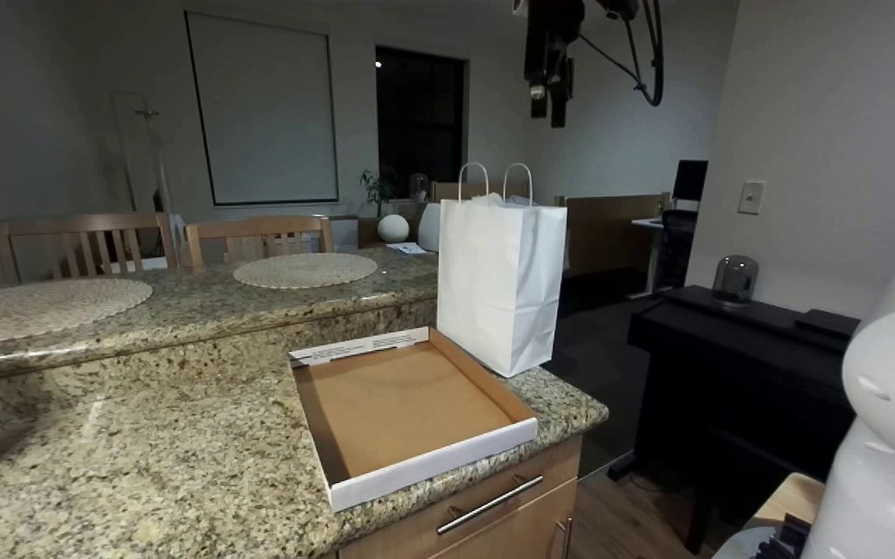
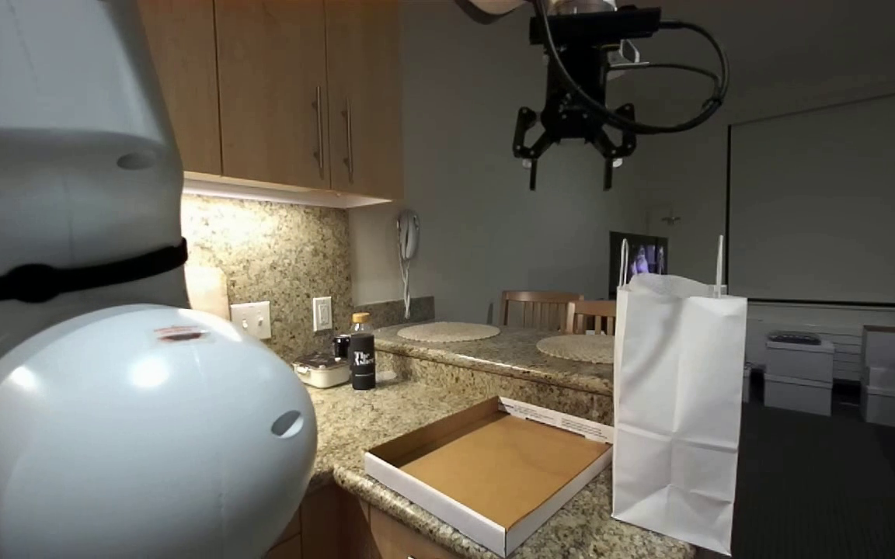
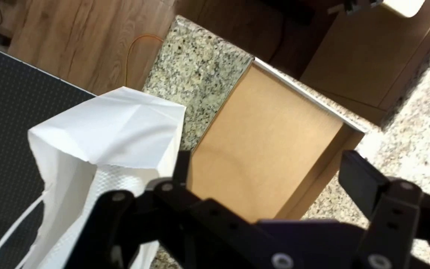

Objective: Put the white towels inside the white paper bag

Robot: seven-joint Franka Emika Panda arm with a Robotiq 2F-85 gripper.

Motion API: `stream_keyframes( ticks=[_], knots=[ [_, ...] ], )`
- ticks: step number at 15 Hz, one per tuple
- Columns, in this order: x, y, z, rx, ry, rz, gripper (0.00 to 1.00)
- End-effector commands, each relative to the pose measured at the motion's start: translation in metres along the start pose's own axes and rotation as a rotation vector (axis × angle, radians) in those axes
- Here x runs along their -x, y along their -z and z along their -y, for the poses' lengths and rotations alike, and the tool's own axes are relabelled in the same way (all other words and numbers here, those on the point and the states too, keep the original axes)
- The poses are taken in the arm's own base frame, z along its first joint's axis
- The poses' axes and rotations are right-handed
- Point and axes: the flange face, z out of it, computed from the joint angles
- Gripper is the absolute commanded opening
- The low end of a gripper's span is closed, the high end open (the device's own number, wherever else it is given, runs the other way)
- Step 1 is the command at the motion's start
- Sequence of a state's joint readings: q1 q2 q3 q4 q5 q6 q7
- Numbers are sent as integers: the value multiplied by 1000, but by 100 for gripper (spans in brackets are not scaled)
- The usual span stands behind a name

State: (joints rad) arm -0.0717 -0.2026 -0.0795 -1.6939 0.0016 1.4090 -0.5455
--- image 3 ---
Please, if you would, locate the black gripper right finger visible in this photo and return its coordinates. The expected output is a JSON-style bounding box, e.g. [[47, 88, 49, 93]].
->
[[335, 148, 430, 269]]

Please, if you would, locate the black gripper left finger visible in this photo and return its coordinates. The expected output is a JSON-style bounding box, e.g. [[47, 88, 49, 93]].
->
[[63, 148, 296, 269]]

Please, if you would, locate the flat cardboard tray box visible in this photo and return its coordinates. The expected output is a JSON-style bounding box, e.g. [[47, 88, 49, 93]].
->
[[183, 57, 368, 223]]

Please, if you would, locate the dark textured floor mat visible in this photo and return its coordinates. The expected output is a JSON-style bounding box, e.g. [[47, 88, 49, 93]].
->
[[0, 39, 96, 269]]

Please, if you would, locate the thin orange cord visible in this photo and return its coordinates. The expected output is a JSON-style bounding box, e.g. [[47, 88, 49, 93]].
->
[[126, 31, 165, 87]]

